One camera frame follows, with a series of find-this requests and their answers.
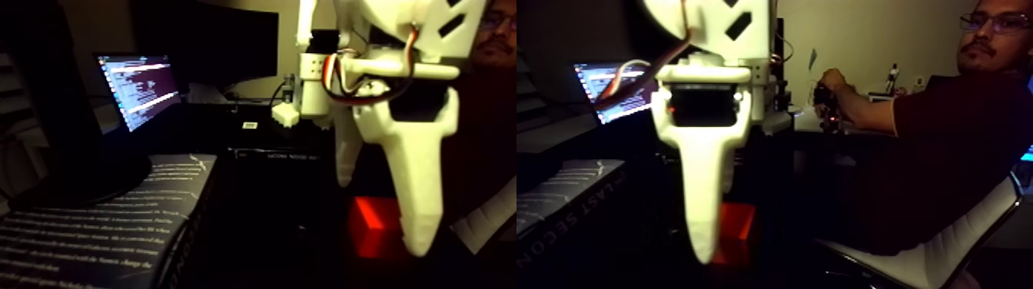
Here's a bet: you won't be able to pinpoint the red cube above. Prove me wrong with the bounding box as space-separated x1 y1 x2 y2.
348 196 404 259

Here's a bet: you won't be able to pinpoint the person's right hand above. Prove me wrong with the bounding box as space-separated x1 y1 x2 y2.
816 68 849 107

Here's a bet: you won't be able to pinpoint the thin black box white lettering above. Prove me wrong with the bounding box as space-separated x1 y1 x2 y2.
228 147 335 162

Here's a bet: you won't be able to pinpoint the open laptop with lit screen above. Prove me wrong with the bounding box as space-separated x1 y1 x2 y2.
94 52 194 135

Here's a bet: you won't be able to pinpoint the black monitor with round base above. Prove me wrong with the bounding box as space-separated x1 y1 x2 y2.
0 0 153 209

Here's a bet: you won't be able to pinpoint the white chair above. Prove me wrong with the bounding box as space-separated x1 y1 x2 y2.
815 173 1033 289

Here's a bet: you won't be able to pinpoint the person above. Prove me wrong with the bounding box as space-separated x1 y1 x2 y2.
815 0 1033 257

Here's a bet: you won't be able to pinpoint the dark-framed glasses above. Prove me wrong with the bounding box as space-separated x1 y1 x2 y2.
960 12 1033 35

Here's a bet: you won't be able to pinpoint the red orange servo cable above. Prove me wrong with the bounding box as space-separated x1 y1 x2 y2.
321 28 423 108

